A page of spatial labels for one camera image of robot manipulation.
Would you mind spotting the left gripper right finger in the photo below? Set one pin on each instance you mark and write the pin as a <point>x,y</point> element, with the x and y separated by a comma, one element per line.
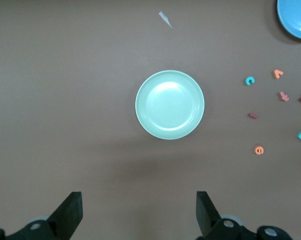
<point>208,220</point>

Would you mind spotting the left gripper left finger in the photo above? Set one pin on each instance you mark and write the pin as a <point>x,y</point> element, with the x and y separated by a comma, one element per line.
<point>65,217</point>

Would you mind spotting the orange foam letter e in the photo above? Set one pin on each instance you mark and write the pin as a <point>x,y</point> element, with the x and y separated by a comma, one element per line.
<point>256,150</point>

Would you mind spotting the dark red foam letter l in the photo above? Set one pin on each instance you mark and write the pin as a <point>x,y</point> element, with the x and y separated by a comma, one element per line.
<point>253,115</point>

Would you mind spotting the teal foam letter c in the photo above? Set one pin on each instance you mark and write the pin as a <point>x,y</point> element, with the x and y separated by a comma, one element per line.
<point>247,80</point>

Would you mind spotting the brown table cover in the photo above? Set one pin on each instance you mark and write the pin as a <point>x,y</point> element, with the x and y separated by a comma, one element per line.
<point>40,100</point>

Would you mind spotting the green plate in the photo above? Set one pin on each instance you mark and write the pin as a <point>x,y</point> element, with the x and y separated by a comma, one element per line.
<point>169,105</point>

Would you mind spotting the red foam letter t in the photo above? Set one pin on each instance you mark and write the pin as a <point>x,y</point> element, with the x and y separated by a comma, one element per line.
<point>283,96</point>

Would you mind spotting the orange foam letter v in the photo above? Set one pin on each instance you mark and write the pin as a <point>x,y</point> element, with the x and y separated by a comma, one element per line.
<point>275,74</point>

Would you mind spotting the white paper scrap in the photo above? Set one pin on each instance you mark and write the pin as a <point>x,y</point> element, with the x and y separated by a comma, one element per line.
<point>163,16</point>

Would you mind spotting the blue plate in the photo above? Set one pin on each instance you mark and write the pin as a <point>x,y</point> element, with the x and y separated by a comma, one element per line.
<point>295,17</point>

